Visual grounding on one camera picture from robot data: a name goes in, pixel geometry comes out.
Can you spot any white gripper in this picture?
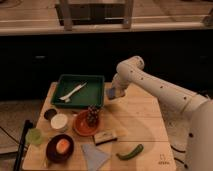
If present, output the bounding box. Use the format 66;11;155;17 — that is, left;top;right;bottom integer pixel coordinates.
112;73;129;98

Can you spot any blue sponge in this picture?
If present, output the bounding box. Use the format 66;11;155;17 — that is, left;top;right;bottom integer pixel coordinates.
106;88;116;100

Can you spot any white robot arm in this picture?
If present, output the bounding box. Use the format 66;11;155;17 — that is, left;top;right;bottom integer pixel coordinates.
112;56;213;171

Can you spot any green plastic tray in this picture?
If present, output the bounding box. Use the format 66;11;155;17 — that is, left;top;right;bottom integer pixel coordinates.
51;74;105;109

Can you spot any brown pine cone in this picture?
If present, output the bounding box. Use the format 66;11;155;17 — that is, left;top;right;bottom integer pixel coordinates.
86;106;100;127

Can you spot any wooden block eraser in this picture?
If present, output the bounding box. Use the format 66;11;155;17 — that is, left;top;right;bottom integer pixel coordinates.
93;131;117;146

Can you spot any orange bowl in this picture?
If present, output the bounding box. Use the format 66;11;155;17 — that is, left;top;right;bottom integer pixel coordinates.
73;110;100;137

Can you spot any white plastic fork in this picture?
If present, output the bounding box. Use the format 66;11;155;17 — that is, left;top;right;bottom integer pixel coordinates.
59;83;87;103

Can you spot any green chili pepper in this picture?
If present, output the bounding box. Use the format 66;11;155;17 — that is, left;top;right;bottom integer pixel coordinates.
116;144;144;160

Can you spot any white round container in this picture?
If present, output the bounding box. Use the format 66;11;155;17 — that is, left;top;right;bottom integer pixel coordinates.
50;114;68;132

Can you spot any blue folded cloth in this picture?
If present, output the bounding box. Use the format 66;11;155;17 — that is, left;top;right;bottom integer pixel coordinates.
81;144;110;171

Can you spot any small dark cup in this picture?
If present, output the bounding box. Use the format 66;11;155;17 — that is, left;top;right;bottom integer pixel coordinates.
44;109;57;121

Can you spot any orange round food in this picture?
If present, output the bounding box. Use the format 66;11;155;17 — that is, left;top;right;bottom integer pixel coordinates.
56;139;70;154

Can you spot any dark brown bowl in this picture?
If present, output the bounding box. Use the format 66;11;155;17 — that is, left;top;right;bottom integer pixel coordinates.
46;134;74;163

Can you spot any light green cup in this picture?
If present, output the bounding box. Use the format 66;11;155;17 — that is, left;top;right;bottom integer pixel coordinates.
26;128;42;146

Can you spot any black stand left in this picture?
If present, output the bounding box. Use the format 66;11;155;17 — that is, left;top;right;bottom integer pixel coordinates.
13;120;33;171

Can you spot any black cable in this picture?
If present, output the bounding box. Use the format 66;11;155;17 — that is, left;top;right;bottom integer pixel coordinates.
171;143;186;165

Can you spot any wooden chair frame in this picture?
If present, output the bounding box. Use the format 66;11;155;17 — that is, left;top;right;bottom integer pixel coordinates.
55;0;134;31

